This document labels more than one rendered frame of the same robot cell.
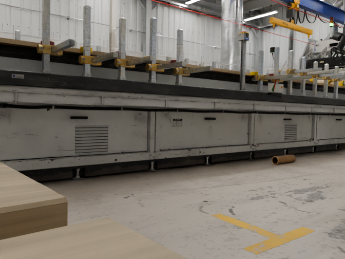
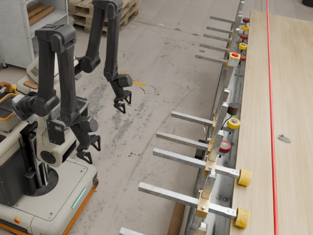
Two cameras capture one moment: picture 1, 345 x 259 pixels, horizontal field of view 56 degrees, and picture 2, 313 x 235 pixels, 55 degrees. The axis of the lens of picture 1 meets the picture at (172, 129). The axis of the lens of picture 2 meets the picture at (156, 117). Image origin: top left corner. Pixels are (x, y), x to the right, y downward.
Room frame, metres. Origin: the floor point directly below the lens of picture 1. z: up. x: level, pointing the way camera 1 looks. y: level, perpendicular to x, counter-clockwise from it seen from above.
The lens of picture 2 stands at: (4.07, -2.24, 2.12)
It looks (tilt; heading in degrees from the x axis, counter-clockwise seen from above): 39 degrees down; 138
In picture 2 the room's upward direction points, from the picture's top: 8 degrees clockwise
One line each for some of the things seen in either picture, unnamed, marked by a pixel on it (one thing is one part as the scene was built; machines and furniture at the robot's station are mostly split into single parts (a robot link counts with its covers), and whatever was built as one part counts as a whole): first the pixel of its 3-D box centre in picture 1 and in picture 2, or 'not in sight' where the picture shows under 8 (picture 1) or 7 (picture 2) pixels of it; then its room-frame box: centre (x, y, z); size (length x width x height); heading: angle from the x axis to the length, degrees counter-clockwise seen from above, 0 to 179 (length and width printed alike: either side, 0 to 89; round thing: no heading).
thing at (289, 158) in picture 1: (284, 159); (176, 220); (3.24, -1.13, 0.04); 0.30 x 0.08 x 0.08; 128
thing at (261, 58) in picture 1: (260, 74); (218, 118); (3.13, -0.83, 0.87); 0.04 x 0.04 x 0.48; 38
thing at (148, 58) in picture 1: (134, 62); (223, 39); (2.16, 0.26, 0.81); 0.43 x 0.03 x 0.04; 38
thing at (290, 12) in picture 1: (292, 13); not in sight; (8.00, -2.87, 2.95); 0.34 x 0.26 x 0.49; 128
